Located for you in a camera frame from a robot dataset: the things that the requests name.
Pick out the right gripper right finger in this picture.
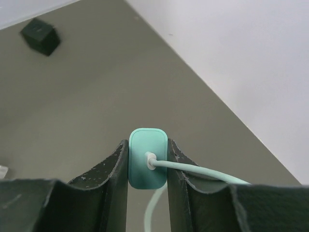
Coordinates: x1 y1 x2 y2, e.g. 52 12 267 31
167 138 309 232

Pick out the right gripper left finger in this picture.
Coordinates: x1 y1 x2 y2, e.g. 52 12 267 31
0 140 128 232

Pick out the light green charger cable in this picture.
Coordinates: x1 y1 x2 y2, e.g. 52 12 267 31
143 151 252 232

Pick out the teal charger plug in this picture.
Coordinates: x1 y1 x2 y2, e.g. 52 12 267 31
128 128 168 189

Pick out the white charger adapter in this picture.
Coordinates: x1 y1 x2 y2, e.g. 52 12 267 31
0 165 9 179

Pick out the black cube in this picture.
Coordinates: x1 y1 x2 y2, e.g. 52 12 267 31
20 18 61 56

